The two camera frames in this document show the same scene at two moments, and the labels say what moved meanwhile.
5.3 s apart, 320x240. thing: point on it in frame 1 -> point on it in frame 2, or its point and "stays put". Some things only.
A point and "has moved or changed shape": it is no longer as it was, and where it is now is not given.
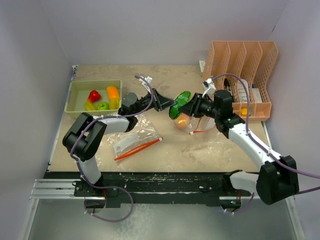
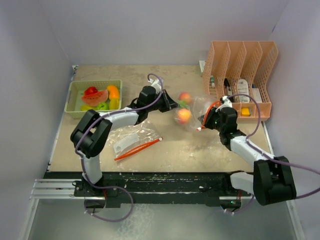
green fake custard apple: [103, 106] stays put
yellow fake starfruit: [114, 103] stays put
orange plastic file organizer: [243, 68] stays put
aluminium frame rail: [57, 189] stays put
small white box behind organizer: [202, 64] stays put
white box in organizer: [257, 95] stays put
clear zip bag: [191, 124] has moved or changed shape
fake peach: [182, 121] -> [185, 96]
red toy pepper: [94, 96] -> [90, 90]
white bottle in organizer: [242, 97] stays put
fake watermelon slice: [182, 98] -> [96, 99]
